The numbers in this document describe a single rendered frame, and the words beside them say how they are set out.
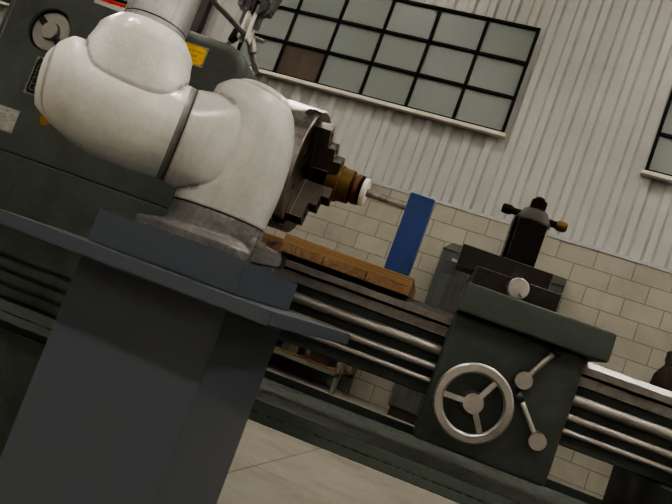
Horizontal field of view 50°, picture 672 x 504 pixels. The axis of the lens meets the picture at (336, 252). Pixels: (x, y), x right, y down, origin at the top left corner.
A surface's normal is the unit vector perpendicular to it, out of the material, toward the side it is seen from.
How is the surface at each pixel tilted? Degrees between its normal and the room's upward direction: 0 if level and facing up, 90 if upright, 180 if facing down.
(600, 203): 90
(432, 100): 90
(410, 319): 90
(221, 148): 90
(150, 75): 81
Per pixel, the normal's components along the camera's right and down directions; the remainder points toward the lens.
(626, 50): -0.26, -0.18
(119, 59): 0.22, -0.11
